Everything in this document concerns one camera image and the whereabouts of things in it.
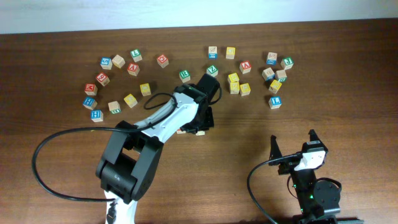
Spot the yellow letter C block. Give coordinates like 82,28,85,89
196,131,205,136

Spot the red letter I block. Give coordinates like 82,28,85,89
176,129,186,134

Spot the green letter R block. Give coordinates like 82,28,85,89
178,70,191,83

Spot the red letter a block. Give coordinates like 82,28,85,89
239,61,252,74
127,63,140,77

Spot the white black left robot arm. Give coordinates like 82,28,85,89
96,74,222,223

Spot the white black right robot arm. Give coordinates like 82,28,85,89
269,129,364,223

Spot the yellow block lower cluster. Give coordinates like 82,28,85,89
229,82,240,95

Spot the yellow block cluster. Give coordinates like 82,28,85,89
239,83,251,96
229,82,240,95
228,73,239,83

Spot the blue letter L block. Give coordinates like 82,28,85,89
269,96,282,110

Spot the green letter Z block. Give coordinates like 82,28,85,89
206,65,218,77

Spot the yellow block upper cluster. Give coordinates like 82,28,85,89
228,73,239,83

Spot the yellow block right cluster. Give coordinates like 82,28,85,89
239,83,251,96

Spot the yellow block far right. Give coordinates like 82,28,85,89
269,80,282,94

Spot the wooden block blue side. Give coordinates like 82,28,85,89
208,46,218,59

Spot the yellow block centre left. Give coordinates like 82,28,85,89
140,83,152,96

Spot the wooden block green edge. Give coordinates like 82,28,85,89
275,70,287,83

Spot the red letter C block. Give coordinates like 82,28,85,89
157,54,169,68

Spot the yellow block top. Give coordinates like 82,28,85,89
226,47,236,60

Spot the yellow block lower left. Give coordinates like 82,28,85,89
124,94,137,108

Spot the wooden block blue edge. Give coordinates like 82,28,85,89
262,68,275,82

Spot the green letter J block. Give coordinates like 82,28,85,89
280,57,294,70

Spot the wooden block green side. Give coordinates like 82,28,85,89
108,101,121,114

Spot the wooden block blue picture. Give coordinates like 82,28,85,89
266,52,277,65

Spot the green letter L block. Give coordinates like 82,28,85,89
130,49,142,62

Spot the plain wooden block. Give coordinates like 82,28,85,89
112,55,126,68

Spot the blue letter H block lower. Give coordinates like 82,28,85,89
90,110,104,123

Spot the blue letter h block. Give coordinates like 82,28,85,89
90,110,104,123
83,97,97,110

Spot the red number six block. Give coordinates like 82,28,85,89
96,72,110,86

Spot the blue number five block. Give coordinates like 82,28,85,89
100,57,113,70

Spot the blue letter H block upper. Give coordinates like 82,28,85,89
83,97,97,110

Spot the red letter M block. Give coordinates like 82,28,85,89
85,83,98,96

